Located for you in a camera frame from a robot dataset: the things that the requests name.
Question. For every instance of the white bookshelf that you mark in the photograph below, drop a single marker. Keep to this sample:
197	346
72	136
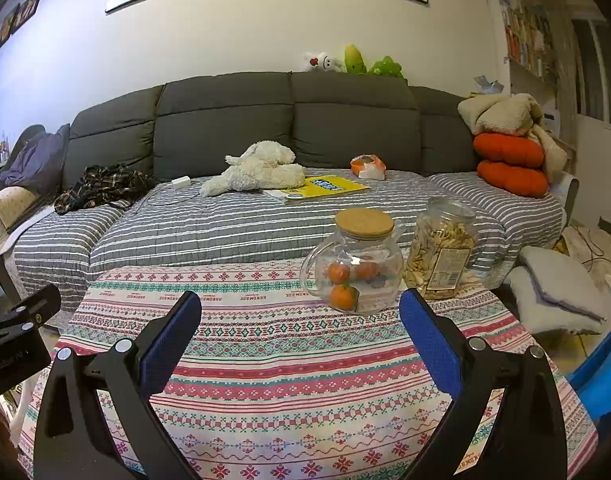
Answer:
533	74

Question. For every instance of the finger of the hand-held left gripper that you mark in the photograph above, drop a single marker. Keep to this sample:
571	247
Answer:
35	307

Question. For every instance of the orange tangerine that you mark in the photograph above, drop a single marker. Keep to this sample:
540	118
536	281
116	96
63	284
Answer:
343	297
339	272
365	270

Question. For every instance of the dark plaid shirt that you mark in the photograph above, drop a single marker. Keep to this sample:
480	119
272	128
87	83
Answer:
105	185

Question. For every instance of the dark photo frame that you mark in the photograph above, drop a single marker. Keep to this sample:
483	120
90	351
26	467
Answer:
6	27
29	7

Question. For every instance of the orange and white bag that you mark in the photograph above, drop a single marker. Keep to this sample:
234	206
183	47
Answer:
368	166

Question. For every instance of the orange cushion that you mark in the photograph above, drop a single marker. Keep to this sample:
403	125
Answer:
508	150
513	181

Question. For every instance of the grey fabric sofa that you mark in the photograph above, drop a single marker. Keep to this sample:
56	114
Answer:
225	120

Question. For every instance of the purple jacket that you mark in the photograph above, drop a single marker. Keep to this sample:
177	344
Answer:
35	160

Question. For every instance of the glass jar with cork lid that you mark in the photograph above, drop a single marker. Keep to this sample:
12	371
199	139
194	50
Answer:
364	222

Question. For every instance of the grey seat cushion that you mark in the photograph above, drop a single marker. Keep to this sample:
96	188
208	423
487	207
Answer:
530	307
555	275

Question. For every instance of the yellow book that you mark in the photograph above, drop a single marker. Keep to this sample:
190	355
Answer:
330	185

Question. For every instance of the patterned tablecloth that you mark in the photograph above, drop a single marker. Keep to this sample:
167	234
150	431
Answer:
295	360

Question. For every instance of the white charger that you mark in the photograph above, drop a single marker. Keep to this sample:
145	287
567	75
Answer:
181	181

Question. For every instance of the green plush toy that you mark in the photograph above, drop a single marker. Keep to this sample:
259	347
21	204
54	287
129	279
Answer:
385	67

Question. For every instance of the beige fleece blanket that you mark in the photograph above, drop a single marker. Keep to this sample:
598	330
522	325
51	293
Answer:
500	112

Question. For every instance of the row of books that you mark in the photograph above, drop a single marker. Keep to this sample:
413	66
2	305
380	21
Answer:
528	35

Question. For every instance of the floral pillow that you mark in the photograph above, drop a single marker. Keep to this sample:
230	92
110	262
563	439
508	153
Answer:
15	205

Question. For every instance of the yellow green corn plush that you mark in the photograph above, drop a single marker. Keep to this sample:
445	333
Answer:
354	60

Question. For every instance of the white plush dog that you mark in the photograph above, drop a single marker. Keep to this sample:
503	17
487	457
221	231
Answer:
260	170

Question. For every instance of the blue plastic stool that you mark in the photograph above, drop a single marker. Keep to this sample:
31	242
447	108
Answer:
603	375

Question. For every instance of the white plush toy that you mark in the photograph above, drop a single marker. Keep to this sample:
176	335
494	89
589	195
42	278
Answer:
325	62

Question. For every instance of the grey striped sofa cover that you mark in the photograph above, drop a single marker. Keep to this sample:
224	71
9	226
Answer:
235	230

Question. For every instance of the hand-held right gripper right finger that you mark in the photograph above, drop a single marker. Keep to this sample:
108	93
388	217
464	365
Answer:
430	342

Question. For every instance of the pale blue crumpled paper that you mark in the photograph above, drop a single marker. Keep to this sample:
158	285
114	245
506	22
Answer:
488	86

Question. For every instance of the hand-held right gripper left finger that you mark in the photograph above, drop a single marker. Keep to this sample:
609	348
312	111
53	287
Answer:
170	345

